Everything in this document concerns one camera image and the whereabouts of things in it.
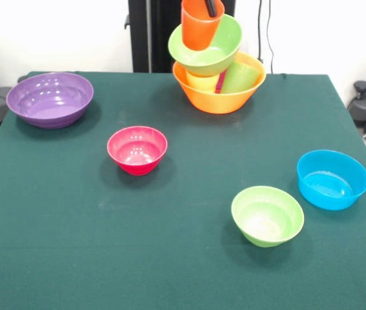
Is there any dark green table cloth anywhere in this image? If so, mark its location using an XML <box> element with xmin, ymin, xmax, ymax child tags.
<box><xmin>0</xmin><ymin>70</ymin><xmax>366</xmax><ymax>310</ymax></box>

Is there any purple cup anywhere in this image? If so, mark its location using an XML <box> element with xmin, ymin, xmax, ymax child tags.
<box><xmin>215</xmin><ymin>70</ymin><xmax>229</xmax><ymax>94</ymax></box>

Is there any purple bowl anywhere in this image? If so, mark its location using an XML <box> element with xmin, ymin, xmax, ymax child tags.
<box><xmin>5</xmin><ymin>72</ymin><xmax>95</xmax><ymax>130</ymax></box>

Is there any green cup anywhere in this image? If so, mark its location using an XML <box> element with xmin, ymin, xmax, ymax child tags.
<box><xmin>219</xmin><ymin>61</ymin><xmax>261</xmax><ymax>95</ymax></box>

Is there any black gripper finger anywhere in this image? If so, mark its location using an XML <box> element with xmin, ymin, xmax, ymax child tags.
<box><xmin>205</xmin><ymin>0</ymin><xmax>218</xmax><ymax>18</ymax></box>

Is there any small green bowl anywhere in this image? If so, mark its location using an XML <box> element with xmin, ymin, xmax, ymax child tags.
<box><xmin>230</xmin><ymin>185</ymin><xmax>305</xmax><ymax>249</ymax></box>

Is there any large orange bowl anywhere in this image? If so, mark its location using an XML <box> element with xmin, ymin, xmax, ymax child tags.
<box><xmin>172</xmin><ymin>50</ymin><xmax>267</xmax><ymax>115</ymax></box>

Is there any pink bowl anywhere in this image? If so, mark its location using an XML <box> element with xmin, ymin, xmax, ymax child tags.
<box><xmin>107</xmin><ymin>125</ymin><xmax>168</xmax><ymax>176</ymax></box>

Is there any red-orange cup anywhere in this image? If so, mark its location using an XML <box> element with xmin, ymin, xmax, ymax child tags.
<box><xmin>181</xmin><ymin>0</ymin><xmax>226</xmax><ymax>52</ymax></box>

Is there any black wall cable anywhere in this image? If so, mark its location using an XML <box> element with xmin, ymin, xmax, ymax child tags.
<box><xmin>256</xmin><ymin>0</ymin><xmax>276</xmax><ymax>74</ymax></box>

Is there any yellow cup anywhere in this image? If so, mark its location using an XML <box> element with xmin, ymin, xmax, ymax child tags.
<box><xmin>185</xmin><ymin>69</ymin><xmax>221</xmax><ymax>92</ymax></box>

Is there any large green bowl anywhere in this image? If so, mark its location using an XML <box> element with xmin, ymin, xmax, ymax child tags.
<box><xmin>167</xmin><ymin>13</ymin><xmax>243</xmax><ymax>78</ymax></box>

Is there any blue bowl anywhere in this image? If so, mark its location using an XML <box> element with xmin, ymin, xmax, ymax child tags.
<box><xmin>296</xmin><ymin>149</ymin><xmax>366</xmax><ymax>212</ymax></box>

